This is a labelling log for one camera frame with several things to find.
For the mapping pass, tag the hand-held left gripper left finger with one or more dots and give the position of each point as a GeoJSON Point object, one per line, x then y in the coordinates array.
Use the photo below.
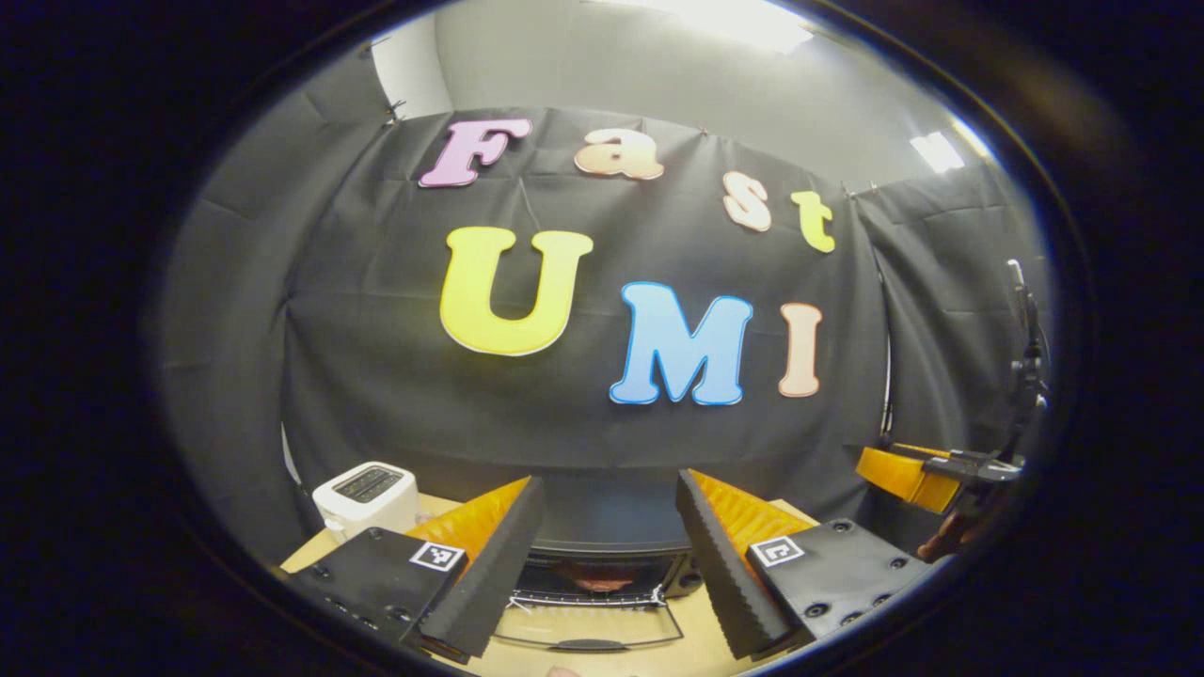
{"type": "Point", "coordinates": [499, 564]}

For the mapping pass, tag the small ceiling light panel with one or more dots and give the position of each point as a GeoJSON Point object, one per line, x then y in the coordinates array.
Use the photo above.
{"type": "Point", "coordinates": [936, 150]}

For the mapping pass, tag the black backdrop cloth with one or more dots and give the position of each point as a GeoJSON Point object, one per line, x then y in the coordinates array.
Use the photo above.
{"type": "Point", "coordinates": [564, 423]}

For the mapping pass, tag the large ceiling light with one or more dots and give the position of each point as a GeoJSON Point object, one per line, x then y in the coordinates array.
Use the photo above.
{"type": "Point", "coordinates": [743, 19]}

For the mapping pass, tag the black electric oven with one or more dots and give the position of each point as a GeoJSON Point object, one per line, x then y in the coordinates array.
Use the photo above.
{"type": "Point", "coordinates": [611, 517]}

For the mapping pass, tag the white toaster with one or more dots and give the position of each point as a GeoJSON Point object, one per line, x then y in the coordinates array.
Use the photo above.
{"type": "Point", "coordinates": [362, 498]}

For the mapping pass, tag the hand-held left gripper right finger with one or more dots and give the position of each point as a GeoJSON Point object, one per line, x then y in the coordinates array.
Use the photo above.
{"type": "Point", "coordinates": [724, 564]}

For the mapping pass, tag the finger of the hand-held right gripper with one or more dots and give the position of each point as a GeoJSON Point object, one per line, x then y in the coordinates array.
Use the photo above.
{"type": "Point", "coordinates": [903, 475]}

